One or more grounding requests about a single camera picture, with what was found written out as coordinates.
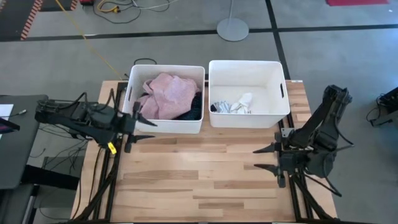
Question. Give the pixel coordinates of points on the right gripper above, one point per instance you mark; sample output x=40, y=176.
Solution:
x=292, y=161

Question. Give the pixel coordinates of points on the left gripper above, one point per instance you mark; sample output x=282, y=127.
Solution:
x=126, y=124

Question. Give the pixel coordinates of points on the pink shirt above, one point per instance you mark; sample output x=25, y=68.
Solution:
x=168, y=96

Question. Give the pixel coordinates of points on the black garment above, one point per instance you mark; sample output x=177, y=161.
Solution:
x=192, y=107

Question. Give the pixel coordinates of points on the plain white sock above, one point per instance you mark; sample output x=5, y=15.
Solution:
x=242, y=104

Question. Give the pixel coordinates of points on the white sock with thin stripes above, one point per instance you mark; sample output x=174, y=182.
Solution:
x=225, y=107

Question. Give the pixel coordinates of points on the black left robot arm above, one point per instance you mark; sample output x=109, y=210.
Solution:
x=81, y=119

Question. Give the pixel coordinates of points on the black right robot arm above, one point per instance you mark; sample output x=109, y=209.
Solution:
x=323, y=130

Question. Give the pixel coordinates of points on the white plastic bin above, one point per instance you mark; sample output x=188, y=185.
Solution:
x=146, y=73
x=248, y=77

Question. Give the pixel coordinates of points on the black desk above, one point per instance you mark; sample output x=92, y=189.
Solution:
x=25, y=149

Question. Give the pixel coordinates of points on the dark tablet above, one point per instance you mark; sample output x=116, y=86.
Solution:
x=7, y=127

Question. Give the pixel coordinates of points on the grey round stand base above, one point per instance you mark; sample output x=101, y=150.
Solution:
x=232, y=29

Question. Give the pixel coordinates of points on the white paper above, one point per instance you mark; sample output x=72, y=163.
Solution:
x=5, y=110

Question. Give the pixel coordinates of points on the red device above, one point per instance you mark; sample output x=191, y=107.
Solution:
x=87, y=2

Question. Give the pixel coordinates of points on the black ramp with striped edge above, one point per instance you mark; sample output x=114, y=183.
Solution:
x=15, y=18

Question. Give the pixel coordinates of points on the red mat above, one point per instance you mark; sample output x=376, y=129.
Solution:
x=357, y=2

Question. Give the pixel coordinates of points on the grey metal bracket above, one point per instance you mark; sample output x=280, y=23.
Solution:
x=284, y=132

